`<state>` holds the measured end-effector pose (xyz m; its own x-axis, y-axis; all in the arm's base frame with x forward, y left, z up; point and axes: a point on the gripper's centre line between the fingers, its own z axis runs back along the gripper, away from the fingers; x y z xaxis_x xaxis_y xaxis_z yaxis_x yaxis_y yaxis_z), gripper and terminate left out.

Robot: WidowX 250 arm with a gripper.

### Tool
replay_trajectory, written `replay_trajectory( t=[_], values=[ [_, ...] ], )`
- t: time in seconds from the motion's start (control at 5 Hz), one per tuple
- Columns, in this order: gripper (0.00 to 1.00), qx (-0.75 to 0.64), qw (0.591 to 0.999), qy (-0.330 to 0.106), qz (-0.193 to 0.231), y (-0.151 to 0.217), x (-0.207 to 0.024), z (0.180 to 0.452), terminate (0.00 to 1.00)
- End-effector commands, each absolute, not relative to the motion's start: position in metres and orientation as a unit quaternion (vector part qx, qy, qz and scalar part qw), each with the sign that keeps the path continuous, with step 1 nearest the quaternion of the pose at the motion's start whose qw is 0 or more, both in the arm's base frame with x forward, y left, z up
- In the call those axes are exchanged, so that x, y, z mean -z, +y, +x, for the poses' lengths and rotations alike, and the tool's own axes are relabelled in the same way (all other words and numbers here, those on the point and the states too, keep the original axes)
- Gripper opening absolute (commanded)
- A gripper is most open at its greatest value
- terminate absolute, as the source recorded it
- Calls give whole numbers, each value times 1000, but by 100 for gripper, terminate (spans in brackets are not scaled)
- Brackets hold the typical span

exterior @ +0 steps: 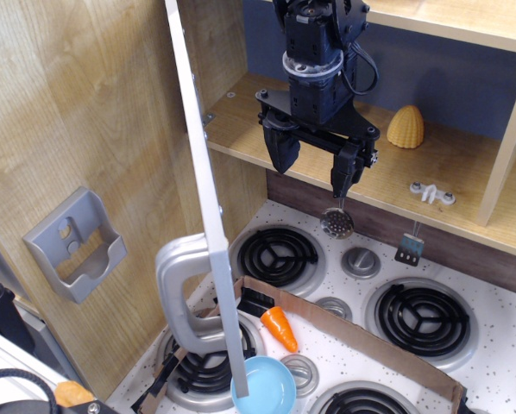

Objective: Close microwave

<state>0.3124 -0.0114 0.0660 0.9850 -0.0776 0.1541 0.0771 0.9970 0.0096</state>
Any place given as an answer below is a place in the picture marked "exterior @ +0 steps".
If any black braided cable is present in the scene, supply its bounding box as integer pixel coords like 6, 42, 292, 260
0, 368, 59, 414

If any yellow toy corn cob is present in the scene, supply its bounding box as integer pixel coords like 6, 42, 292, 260
387, 105, 425, 149

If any white plastic door latch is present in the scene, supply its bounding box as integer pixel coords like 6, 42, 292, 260
409, 181, 456, 205

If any silver aluminium rail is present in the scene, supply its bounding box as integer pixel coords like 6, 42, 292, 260
0, 335, 67, 388

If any grey toy spatula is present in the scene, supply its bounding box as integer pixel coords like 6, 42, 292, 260
394, 222, 425, 267

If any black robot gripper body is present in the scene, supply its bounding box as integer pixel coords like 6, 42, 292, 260
255, 50, 380, 169

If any orange toy carrot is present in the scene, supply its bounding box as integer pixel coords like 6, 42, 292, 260
260, 306, 299, 353

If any grey toy microwave door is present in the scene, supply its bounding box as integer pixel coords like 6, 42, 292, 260
155, 1, 249, 398

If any black camera mount equipment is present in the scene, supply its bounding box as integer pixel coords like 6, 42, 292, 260
0, 283, 35, 354

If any middle grey stove knob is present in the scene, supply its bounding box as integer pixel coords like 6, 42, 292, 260
316, 297, 352, 322

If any silver toy slotted spoon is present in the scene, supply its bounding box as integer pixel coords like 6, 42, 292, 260
320, 198, 355, 240

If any brown cardboard barrier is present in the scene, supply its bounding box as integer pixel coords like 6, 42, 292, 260
132, 277, 465, 413

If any back left stove burner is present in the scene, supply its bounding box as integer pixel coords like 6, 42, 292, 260
230, 225, 326, 298

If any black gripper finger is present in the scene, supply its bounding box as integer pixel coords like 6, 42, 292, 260
263, 127, 300, 174
330, 141, 364, 198

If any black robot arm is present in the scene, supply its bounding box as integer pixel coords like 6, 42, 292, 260
255, 1, 380, 199

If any orange toy food piece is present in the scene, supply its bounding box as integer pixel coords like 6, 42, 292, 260
53, 380, 95, 408

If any front left stove burner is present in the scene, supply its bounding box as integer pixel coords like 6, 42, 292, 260
155, 312, 265, 413

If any back right stove burner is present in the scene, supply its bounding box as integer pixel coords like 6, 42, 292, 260
364, 277, 479, 373

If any grey wall phone holder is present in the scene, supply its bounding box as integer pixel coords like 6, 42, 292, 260
22, 186, 127, 304

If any light blue bowl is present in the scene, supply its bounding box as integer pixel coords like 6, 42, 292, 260
231, 355, 297, 414

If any stove burner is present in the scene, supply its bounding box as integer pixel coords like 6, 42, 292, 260
230, 225, 326, 298
155, 312, 265, 413
364, 277, 479, 373
308, 380, 419, 414

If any lower grey stove knob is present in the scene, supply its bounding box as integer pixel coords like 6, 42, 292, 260
280, 354, 319, 398

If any front right stove burner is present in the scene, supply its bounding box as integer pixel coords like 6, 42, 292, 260
308, 380, 419, 414

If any grey stove knob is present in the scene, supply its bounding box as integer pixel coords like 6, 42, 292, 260
280, 354, 319, 398
316, 297, 352, 322
341, 247, 381, 279

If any upper grey stove knob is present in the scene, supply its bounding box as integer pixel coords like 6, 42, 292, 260
341, 247, 381, 279

